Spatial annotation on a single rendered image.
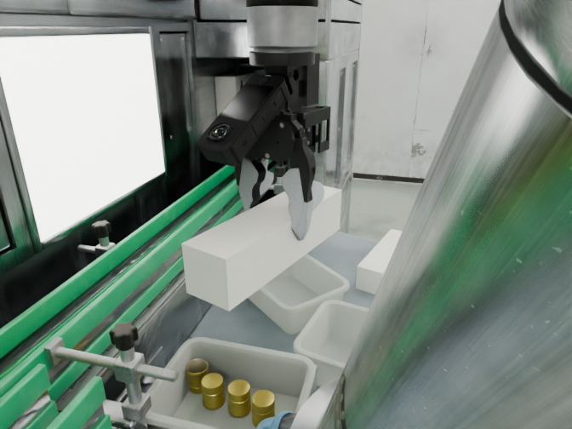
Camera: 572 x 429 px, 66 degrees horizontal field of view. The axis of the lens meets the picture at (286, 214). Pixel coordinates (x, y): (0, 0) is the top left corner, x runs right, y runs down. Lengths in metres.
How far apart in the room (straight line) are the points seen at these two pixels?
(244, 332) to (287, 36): 0.62
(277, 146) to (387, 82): 3.49
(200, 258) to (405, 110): 3.60
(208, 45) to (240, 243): 0.90
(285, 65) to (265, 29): 0.04
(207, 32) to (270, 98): 0.84
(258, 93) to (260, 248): 0.16
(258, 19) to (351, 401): 0.39
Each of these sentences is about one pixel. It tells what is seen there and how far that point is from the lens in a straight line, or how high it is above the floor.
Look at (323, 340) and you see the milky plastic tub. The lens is 0.89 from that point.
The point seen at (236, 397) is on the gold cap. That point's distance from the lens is 0.71.
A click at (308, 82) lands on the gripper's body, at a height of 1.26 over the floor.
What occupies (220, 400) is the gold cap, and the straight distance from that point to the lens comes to 0.75.
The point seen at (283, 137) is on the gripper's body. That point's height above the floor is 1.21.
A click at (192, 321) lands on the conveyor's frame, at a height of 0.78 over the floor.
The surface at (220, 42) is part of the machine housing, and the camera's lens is 1.28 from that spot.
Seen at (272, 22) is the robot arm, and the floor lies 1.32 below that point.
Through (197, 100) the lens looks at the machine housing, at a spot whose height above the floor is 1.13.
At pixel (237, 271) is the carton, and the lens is 0.45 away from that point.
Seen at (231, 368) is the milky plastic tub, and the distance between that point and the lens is 0.77.
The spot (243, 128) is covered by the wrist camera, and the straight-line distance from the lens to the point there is 0.44.
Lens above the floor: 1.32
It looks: 23 degrees down
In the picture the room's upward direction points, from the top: straight up
